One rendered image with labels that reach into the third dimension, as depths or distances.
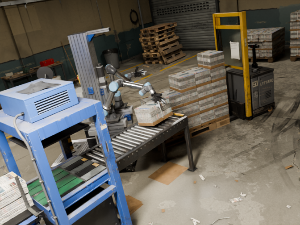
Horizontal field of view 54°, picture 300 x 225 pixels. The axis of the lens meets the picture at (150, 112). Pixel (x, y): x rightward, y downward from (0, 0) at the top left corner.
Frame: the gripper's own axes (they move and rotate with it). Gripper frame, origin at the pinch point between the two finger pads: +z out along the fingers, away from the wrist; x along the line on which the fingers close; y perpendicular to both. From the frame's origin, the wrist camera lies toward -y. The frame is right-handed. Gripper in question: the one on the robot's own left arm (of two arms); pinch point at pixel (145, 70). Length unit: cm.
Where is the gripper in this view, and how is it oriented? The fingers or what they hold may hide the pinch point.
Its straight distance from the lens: 476.8
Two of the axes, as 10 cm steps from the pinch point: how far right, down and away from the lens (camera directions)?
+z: 9.3, -2.7, 2.4
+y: 1.3, 8.7, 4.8
